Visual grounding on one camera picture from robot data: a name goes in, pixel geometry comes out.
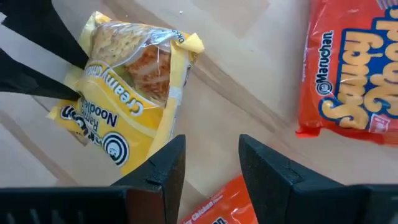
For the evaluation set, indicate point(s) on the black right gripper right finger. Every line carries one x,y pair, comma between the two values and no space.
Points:
273,193

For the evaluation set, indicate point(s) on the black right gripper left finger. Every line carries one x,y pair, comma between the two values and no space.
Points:
161,186

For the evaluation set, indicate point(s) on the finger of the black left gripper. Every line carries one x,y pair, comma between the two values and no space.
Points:
40,25
25,81

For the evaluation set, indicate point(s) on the red Saucy Noodles pack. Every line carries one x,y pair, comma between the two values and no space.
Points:
342,77
224,205

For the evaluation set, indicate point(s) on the yellow creamy chicken ramen pack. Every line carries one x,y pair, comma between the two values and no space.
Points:
124,109

